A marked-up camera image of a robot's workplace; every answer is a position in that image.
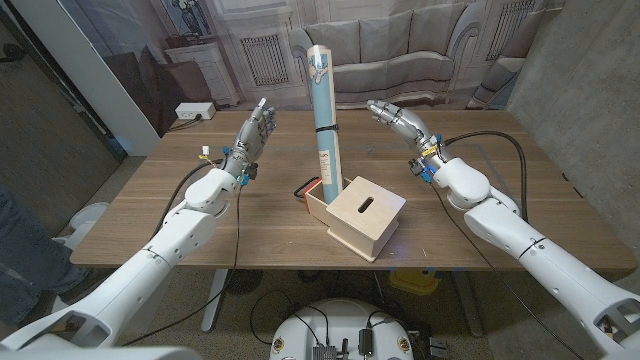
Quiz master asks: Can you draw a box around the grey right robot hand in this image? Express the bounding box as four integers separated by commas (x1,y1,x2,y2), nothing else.
366,98,451,169

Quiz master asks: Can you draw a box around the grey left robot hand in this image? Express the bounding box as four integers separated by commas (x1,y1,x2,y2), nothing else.
222,97,278,177

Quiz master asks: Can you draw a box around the paper map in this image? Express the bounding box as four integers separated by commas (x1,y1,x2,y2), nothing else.
305,43,346,205

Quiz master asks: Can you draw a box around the wooden drawer with red front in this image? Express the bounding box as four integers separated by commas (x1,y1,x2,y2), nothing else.
302,177,354,227

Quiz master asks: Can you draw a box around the white power strip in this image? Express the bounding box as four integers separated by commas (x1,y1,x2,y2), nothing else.
174,101,217,121

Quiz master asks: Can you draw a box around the printed living room backdrop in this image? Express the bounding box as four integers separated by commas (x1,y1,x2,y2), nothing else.
57,0,566,136

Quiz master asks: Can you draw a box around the wooden box with slot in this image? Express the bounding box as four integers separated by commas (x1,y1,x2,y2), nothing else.
325,175,407,262

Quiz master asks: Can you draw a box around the black round floor fixture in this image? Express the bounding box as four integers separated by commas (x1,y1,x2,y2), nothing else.
224,269,264,296

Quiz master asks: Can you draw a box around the yellow floor object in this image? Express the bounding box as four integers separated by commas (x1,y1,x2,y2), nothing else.
388,269,441,296

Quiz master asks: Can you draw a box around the grey metal table leg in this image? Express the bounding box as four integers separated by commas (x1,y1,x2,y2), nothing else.
452,272,485,337
200,269,229,334

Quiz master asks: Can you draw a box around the white floor stand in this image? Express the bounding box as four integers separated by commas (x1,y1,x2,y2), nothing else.
52,201,111,251

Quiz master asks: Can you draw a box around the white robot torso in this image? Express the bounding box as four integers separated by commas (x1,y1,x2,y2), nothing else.
269,298,415,360

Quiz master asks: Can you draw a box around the small black electronic module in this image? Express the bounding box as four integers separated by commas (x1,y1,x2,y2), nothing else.
357,328,374,357

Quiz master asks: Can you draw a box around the grey floor box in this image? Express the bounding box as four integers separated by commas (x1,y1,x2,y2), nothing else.
428,337,450,360

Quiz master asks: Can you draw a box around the person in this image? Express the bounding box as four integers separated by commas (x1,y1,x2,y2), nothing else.
0,184,91,326

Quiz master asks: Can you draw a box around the black power strip cord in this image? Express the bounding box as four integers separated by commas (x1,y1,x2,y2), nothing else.
168,113,204,132

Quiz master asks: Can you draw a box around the black drawer pull strap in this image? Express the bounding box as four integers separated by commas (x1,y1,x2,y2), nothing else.
293,175,321,199

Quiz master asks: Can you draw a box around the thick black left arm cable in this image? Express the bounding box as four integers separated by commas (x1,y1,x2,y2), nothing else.
149,158,224,239

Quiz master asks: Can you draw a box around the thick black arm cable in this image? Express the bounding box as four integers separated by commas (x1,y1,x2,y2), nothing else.
149,158,224,239
443,130,530,224

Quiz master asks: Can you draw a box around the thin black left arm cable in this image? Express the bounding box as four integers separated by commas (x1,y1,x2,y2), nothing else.
122,185,242,347

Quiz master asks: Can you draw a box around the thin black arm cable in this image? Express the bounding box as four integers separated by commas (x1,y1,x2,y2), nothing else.
122,185,242,347
429,183,572,360

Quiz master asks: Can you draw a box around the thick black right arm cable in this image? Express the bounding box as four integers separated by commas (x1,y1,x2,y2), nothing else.
443,130,530,224

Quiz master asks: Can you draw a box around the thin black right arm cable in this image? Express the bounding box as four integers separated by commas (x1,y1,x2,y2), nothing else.
429,183,572,360

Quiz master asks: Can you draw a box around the black floor cable loop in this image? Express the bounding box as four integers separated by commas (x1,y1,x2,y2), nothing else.
248,288,331,346

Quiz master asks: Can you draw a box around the black door handle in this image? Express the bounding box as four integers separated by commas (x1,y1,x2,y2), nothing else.
0,42,29,64

